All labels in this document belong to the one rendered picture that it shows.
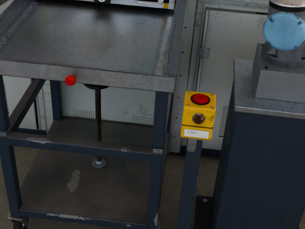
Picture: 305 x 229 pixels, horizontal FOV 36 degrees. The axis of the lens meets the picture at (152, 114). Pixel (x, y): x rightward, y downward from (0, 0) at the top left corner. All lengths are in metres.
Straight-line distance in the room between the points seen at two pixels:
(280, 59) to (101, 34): 0.59
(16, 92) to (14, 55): 0.89
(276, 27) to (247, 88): 0.31
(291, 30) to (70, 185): 1.12
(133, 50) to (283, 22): 0.49
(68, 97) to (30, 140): 0.70
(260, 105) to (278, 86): 0.08
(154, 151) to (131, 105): 0.73
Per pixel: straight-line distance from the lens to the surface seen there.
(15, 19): 1.73
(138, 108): 2.27
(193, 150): 1.26
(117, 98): 2.26
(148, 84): 1.40
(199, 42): 2.08
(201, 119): 1.16
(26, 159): 2.40
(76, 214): 1.87
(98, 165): 2.06
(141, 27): 1.66
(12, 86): 2.36
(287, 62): 1.50
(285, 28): 1.31
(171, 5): 1.78
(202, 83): 2.15
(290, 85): 1.50
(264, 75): 1.48
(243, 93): 1.53
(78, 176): 2.02
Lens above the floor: 1.54
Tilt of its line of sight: 35 degrees down
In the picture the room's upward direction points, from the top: 4 degrees clockwise
